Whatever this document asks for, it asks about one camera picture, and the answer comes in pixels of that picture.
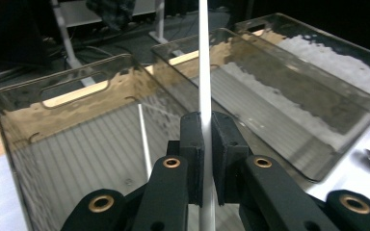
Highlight desk with white legs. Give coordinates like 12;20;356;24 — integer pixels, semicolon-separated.
50;0;169;89

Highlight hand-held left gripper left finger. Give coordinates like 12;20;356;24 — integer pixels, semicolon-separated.
167;111;206;207

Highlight smoky transparent plastic bin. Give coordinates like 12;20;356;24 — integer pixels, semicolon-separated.
150;28;370;183
0;53;303;231
230;13;370;100

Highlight white chopstick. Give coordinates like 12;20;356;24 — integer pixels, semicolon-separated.
137;103;154;181

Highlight metal chopsticks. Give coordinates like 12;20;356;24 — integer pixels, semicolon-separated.
198;0;217;231

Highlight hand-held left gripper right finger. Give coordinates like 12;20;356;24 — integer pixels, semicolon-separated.
211;111;251;206

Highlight tangle of floor cables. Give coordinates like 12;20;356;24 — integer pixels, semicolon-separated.
41;30;133;66

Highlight dark patterned cloth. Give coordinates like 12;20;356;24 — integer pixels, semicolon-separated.
85;0;137;32

